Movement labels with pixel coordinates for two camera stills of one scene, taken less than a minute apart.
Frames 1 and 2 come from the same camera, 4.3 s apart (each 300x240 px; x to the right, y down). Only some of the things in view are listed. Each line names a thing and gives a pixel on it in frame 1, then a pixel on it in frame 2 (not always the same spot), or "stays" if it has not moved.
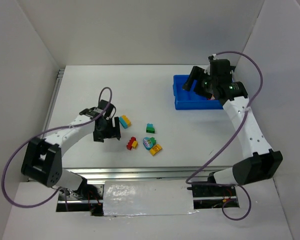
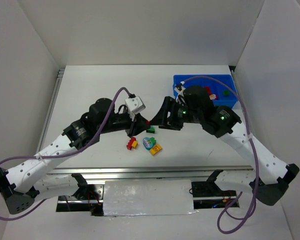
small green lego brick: x=153 y=140 stays
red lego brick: x=130 y=142 stays
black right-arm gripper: x=200 y=81 → x=170 y=114
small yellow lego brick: x=135 y=144 stays
